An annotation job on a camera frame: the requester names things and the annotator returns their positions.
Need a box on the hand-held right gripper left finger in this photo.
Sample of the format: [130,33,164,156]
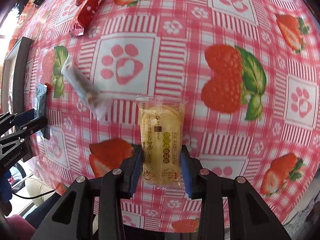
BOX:
[31,144,143,240]

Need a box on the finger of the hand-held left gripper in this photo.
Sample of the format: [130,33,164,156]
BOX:
[0,117,48,155]
[0,109,35,128]

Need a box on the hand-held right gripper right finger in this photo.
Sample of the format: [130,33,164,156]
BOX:
[180,145,292,240]

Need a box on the grey-blue snack packet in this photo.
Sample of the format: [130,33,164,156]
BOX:
[34,83,50,139]

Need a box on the yellow rice cracker packet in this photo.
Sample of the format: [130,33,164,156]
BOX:
[135,95,189,189]

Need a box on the blue cloth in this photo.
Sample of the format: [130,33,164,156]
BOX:
[0,171,14,215]

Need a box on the beige cushion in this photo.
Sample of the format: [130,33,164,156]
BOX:
[25,176,55,205]

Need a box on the black tray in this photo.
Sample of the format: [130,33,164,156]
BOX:
[4,37,32,115]

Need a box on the clear packet with dark snack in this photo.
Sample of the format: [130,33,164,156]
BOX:
[61,54,110,120]

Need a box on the maroon cloth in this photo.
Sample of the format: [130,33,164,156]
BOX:
[5,215,37,240]

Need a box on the strawberry printed tablecloth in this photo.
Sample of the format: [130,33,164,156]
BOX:
[15,0,320,233]

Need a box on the thin black cable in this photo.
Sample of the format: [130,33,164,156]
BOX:
[11,189,55,200]

